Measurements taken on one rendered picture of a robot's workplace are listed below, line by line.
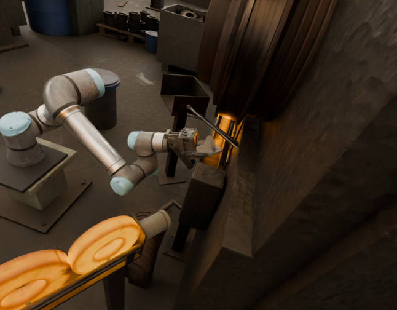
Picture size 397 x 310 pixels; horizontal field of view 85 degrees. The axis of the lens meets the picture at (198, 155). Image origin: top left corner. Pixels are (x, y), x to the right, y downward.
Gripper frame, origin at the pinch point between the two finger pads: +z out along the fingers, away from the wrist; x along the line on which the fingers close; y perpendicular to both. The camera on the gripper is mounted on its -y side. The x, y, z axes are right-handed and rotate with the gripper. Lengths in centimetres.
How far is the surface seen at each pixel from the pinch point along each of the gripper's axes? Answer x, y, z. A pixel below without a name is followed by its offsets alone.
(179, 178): 49, -65, -40
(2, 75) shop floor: 101, -2, -236
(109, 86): 76, -4, -97
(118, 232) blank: -41.4, 6.1, -15.0
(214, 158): 6.2, -8.6, -3.0
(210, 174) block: -18.4, 5.0, 0.8
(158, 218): -30.6, -2.1, -11.6
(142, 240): -37.6, -2.1, -13.3
